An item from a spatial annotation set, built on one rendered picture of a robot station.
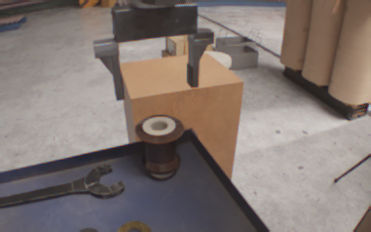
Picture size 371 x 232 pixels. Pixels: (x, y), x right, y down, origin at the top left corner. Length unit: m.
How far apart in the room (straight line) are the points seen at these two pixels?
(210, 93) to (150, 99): 0.19
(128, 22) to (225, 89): 0.52
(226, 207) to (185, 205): 0.08
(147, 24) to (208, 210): 0.34
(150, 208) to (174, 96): 0.39
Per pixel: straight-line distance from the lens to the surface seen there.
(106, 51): 0.43
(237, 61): 3.44
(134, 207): 0.53
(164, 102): 0.80
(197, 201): 0.53
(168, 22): 0.43
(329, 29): 2.76
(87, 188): 0.56
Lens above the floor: 1.28
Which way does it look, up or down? 32 degrees down
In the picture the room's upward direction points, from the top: straight up
